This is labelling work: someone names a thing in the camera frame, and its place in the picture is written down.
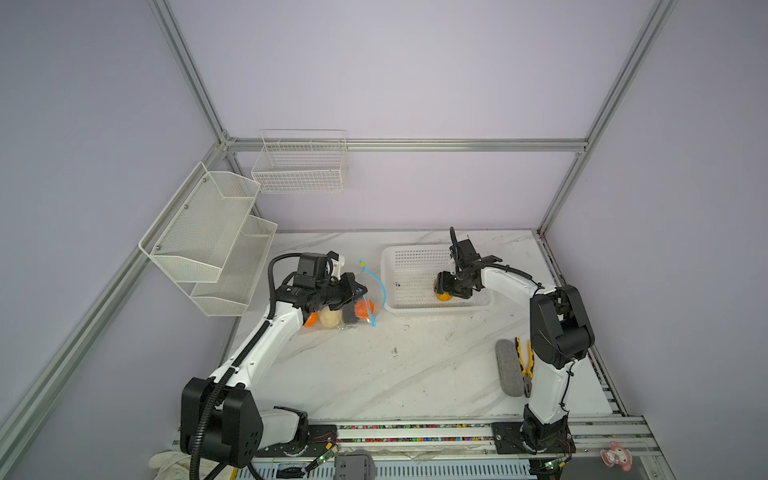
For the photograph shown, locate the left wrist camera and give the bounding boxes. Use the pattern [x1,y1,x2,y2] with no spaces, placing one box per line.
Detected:
[293,251,345,288]

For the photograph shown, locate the clear zip top bag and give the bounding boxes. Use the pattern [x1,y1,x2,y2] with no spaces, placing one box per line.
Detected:
[303,260,387,330]

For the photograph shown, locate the black round toy fruit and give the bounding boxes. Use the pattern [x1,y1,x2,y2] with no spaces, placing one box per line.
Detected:
[342,304,360,325]

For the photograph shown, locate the white two-tier mesh shelf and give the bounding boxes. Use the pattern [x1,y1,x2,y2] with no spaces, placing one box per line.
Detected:
[138,163,277,317]

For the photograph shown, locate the left black corrugated cable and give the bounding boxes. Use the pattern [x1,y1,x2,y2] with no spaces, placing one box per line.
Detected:
[188,250,304,480]

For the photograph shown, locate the yellow handled pliers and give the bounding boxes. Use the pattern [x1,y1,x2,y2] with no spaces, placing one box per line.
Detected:
[515,337,535,398]

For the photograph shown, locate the cream toy pear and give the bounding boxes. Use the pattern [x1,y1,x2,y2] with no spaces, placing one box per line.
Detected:
[318,307,343,329]

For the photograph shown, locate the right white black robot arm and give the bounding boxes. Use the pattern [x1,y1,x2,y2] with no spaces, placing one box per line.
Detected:
[434,248,595,453]

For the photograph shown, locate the grey felt eraser block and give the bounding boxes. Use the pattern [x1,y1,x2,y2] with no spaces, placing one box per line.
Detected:
[495,339,525,397]

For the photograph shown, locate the pink plush toy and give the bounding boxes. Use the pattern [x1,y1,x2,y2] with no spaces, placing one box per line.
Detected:
[600,441,633,472]

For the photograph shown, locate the white plastic basket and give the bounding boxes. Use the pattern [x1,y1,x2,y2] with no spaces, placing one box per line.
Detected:
[380,244,495,315]

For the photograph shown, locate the grey power adapter box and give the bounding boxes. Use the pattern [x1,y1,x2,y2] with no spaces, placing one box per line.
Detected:
[333,450,376,480]

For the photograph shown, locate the white cloth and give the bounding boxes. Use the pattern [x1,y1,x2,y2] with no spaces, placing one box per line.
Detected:
[148,451,235,480]

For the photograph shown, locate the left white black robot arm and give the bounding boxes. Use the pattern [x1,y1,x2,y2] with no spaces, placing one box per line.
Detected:
[180,273,367,479]

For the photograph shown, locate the white wire wall basket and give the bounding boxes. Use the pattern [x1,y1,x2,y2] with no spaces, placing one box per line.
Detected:
[251,129,348,194]

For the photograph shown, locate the orange toy fruit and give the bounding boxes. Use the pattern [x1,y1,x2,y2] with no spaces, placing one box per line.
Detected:
[304,312,319,328]
[354,299,376,321]

